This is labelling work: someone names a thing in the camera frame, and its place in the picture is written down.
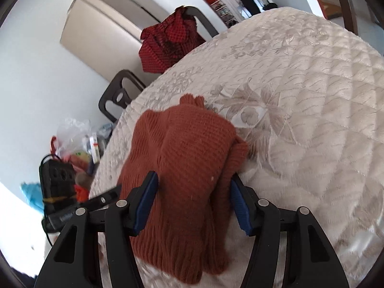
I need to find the grey plastic chair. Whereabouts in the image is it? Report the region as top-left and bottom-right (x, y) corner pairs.
(98, 70), (147, 123)

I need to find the white quilted table cover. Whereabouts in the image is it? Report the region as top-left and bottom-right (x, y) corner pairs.
(88, 6), (384, 288)

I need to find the red checked garment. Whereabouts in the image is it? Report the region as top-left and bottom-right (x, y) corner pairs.
(138, 6), (207, 74)

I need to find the blue cloth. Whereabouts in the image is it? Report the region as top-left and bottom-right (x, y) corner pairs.
(19, 183), (45, 212)

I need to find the white shoe rack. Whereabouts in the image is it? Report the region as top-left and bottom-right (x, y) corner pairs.
(204, 0), (240, 26)

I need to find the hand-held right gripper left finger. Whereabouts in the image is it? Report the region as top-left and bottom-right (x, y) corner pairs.
(34, 171), (159, 288)

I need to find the dark chair under red garment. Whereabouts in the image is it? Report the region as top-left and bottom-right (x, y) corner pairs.
(183, 6), (219, 41)

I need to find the beige cabinet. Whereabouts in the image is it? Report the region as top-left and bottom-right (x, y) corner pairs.
(60, 0), (171, 81)

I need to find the clear plastic bag with goods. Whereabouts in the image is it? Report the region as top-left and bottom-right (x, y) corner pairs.
(49, 118), (113, 174)

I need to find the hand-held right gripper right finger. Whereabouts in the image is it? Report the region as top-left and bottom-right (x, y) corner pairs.
(230, 174), (350, 288)

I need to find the rust knitted sweater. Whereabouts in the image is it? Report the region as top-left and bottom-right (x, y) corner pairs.
(117, 94), (249, 285)

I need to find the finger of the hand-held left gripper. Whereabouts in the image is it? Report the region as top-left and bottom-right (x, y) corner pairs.
(85, 184), (122, 210)

